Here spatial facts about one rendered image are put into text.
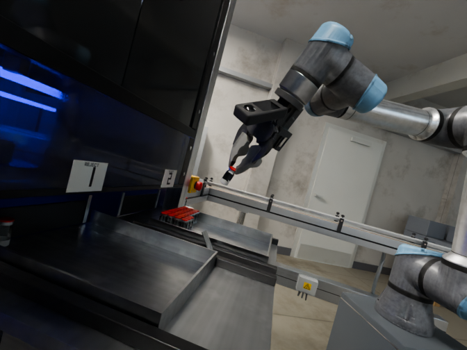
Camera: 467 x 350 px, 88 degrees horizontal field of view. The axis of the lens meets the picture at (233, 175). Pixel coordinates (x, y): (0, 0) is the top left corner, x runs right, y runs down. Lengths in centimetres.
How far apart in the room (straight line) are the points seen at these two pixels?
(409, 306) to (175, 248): 68
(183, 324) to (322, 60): 51
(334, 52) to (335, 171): 361
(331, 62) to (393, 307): 71
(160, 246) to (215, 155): 293
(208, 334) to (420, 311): 68
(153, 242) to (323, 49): 55
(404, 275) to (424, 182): 449
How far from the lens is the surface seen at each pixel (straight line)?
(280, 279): 178
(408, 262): 91
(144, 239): 63
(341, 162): 416
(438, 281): 85
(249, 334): 42
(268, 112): 50
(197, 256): 59
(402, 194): 504
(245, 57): 383
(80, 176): 53
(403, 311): 93
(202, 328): 40
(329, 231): 169
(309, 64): 54
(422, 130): 85
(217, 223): 91
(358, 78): 57
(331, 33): 56
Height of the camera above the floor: 111
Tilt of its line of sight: 1 degrees down
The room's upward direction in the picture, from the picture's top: 15 degrees clockwise
